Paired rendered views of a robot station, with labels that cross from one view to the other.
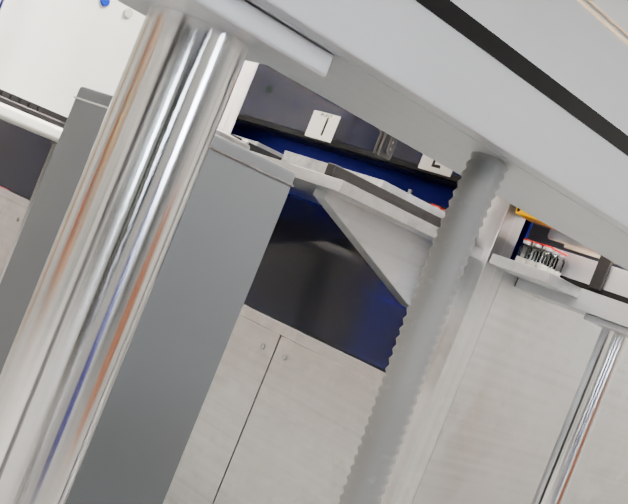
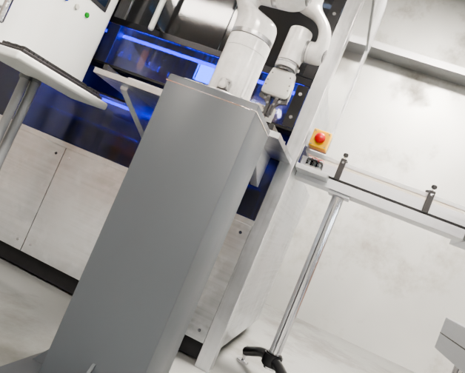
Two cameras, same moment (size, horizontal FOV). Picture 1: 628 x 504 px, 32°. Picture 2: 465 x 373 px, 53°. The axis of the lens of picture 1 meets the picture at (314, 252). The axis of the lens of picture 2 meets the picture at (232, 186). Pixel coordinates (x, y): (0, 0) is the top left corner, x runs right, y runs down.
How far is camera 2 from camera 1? 0.94 m
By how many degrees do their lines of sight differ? 30
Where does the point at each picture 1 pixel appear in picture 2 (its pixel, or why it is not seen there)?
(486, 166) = not seen: outside the picture
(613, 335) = (340, 199)
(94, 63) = (57, 34)
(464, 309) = (283, 187)
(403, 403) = not seen: outside the picture
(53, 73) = (35, 37)
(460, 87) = not seen: outside the picture
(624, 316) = (350, 192)
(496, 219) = (298, 146)
